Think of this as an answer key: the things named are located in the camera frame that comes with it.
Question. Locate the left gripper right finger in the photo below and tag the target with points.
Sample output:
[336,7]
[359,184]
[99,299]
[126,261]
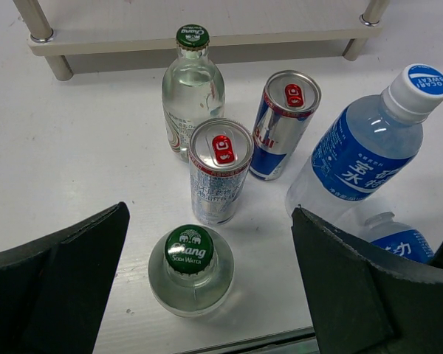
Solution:
[364,299]

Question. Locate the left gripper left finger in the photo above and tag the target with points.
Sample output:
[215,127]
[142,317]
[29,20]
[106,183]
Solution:
[54,290]

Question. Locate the Pocari Sweat bottle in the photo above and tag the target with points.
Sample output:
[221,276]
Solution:
[378,227]
[371,140]

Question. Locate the glass soda water bottle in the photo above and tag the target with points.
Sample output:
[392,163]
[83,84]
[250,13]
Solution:
[190,270]
[193,89]

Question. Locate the white two-tier shelf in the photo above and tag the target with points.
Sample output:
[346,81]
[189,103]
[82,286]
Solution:
[59,29]

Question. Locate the near Red Bull can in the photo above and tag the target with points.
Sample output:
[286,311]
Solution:
[220,152]

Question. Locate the red bull can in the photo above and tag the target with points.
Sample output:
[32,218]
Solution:
[288,103]
[220,152]

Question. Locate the far Red Bull can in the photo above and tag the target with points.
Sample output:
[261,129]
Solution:
[288,103]

